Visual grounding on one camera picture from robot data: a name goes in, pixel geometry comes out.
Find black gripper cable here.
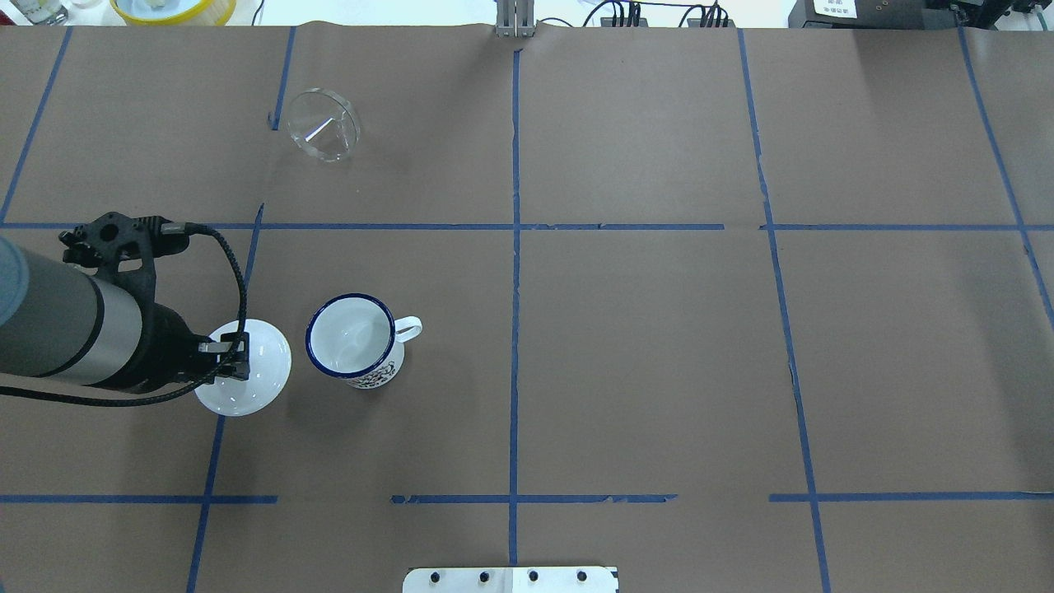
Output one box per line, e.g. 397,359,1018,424
0,221,250,409

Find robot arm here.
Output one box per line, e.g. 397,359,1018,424
2,222,249,408

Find white enamel mug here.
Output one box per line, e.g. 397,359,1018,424
305,293,424,390

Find aluminium frame post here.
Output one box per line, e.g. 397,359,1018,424
494,0,536,38

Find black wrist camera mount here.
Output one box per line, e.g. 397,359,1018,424
58,212,189,308

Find yellow tape roll with bowl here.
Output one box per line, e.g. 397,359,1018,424
109,1,238,26

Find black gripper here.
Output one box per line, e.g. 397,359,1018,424
132,304,251,395

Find white mug lid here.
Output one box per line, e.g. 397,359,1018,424
194,319,292,417

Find black computer box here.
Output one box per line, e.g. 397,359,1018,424
786,1,959,29

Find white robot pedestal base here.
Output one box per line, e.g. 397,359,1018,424
402,566,620,592

